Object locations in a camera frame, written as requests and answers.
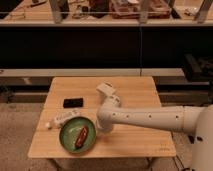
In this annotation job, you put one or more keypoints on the long workbench shelf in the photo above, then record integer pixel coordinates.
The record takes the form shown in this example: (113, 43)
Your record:
(96, 13)

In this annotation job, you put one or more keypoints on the white tube bottle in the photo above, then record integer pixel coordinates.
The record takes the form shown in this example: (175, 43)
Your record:
(59, 120)

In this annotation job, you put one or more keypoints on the black rectangular phone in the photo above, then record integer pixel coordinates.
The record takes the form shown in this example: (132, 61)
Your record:
(73, 103)

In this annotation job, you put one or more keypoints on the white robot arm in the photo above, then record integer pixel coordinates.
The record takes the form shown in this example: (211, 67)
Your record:
(194, 121)

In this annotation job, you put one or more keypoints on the wooden folding table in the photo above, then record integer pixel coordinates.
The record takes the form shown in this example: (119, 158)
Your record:
(124, 141)

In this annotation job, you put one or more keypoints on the green ceramic bowl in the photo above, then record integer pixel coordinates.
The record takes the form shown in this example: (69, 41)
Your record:
(70, 131)

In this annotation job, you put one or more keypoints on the red-brown food piece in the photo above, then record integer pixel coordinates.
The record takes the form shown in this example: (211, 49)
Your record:
(81, 137)

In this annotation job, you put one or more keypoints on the red tray on workbench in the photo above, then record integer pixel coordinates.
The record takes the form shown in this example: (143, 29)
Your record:
(131, 9)

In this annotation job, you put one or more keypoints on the black equipment on right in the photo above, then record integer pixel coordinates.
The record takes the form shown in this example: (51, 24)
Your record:
(198, 69)

